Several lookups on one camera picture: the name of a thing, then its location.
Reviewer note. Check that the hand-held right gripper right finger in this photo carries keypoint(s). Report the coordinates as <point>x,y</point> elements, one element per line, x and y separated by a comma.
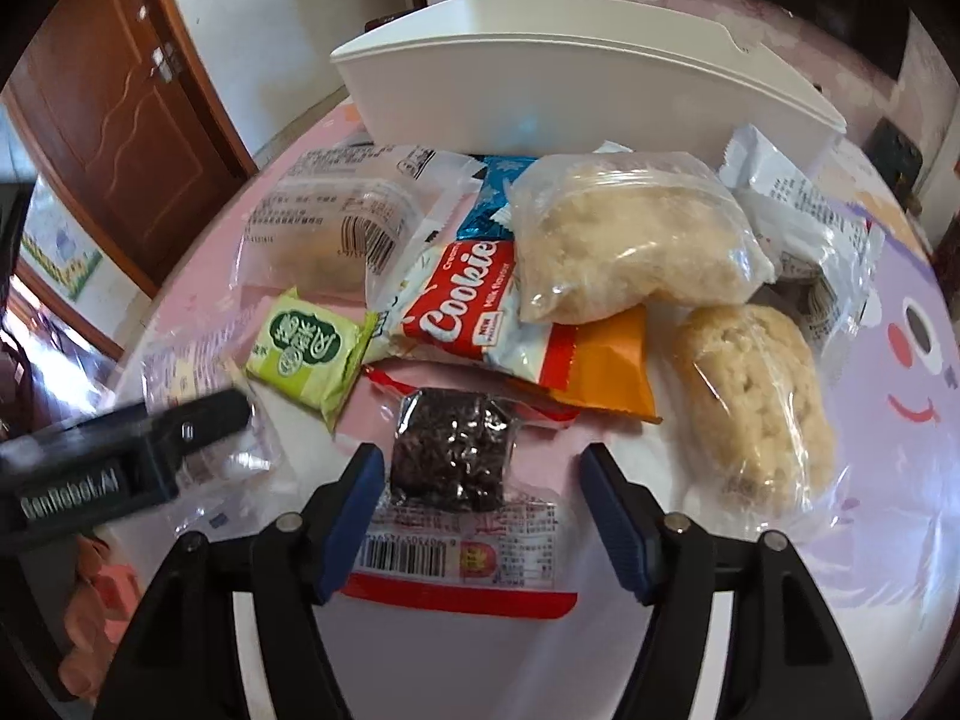
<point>616,529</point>

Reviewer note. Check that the large clear barcode pastry packet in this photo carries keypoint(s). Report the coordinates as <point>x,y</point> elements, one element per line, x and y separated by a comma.
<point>330,225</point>

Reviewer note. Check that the blue star-print snack packet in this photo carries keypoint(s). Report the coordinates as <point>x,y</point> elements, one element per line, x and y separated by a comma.
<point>487,195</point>

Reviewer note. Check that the orange snack packet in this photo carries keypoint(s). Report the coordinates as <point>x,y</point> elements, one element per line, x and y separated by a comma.
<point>611,367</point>

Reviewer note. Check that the brown wooden door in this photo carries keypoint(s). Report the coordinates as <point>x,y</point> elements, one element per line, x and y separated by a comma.
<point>112,112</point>

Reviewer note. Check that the red white cookie packet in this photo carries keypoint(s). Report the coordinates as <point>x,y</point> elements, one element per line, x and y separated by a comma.
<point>465,307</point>

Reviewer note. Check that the clear rice cracker bag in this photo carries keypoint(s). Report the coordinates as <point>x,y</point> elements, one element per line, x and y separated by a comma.
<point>757,405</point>
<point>630,240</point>

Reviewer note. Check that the white printed snack packet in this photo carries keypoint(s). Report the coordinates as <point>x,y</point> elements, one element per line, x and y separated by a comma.
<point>810,240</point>

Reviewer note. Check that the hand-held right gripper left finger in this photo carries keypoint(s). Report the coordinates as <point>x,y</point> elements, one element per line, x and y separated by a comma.
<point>351,521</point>

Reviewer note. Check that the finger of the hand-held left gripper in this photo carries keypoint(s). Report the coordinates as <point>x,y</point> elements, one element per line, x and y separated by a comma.
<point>210,420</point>

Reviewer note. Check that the dark brownie red-white packet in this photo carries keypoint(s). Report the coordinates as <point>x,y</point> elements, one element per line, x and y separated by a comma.
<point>450,457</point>

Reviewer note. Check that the white plastic storage box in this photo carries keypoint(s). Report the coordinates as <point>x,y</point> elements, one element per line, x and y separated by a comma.
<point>562,90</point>

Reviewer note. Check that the green snack packet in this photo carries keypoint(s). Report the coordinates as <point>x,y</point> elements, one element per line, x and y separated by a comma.
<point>307,349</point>

